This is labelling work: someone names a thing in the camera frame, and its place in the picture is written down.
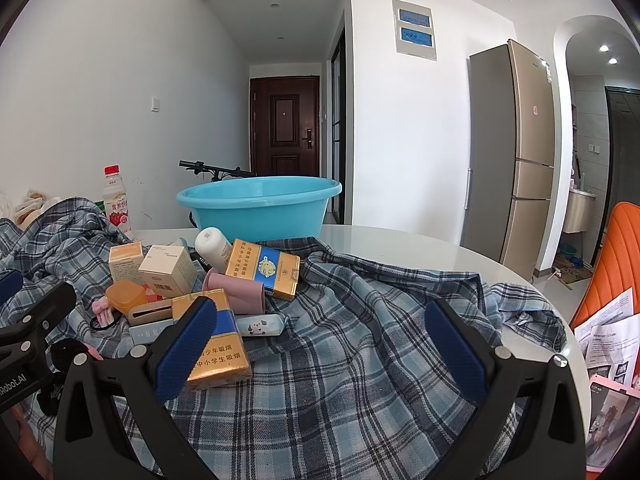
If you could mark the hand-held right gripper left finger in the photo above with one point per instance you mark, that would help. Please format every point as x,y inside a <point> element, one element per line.
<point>185,355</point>

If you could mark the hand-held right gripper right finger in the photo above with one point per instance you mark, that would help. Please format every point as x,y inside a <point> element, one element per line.
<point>455,355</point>

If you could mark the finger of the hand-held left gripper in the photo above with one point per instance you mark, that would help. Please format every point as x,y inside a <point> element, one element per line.
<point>45,305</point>
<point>10,282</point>

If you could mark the gold and blue cigarette carton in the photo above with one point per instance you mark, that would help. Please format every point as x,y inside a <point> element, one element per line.
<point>260,267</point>
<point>225,355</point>

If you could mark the tan round disc with holes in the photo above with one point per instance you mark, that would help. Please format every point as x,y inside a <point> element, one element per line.
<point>150,312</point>

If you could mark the pink cup holder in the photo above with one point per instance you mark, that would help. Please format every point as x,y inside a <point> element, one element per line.
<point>235,290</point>

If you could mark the peach cardboard box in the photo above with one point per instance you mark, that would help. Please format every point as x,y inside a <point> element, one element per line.
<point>125,262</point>

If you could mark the light blue plastic basin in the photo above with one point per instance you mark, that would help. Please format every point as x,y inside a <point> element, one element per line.
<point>260,210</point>

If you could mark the white round desktop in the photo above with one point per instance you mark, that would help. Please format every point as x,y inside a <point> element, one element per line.
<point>425,252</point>

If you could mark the light blue wipes pack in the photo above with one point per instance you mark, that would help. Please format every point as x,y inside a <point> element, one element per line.
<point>260,325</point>
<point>150,332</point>

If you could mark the orange soap box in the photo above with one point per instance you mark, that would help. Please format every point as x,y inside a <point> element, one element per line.
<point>125,300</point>

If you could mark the clear snack bag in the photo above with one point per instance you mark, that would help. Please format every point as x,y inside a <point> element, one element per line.
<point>32,205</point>

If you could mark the white cardboard box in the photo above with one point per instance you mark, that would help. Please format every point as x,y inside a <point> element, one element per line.
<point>167,270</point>

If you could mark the blue plaid shirt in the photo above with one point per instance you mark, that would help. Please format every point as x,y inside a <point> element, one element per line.
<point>350,335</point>

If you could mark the white lotion bottle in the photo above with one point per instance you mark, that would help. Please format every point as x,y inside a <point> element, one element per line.
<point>212,247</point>

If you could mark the green packet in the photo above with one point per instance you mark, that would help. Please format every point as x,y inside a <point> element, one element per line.
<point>101,207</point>

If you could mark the red cap yogurt drink bottle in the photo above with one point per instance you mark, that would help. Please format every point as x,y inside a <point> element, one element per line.
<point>117,205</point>

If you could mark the printed paper sheets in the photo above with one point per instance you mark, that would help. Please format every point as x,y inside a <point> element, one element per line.
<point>610,335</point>

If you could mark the orange chair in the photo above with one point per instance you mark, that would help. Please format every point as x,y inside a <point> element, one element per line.
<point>615,260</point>

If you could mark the white washbasin cabinet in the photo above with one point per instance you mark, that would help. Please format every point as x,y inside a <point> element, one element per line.
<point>579,210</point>

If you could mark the gold and grey refrigerator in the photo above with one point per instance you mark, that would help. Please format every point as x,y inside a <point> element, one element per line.
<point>505,160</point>

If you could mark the black framed glass door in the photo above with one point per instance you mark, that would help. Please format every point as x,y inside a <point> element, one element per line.
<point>338,135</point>

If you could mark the dark brown entrance door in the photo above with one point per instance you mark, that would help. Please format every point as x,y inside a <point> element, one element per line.
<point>285,125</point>

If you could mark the dark glass door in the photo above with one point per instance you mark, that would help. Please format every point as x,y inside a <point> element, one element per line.
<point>622,160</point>

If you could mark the white wall switch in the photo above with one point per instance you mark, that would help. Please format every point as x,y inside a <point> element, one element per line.
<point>155,103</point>

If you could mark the wall electrical panel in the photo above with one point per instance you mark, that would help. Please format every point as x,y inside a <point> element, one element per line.
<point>414,30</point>

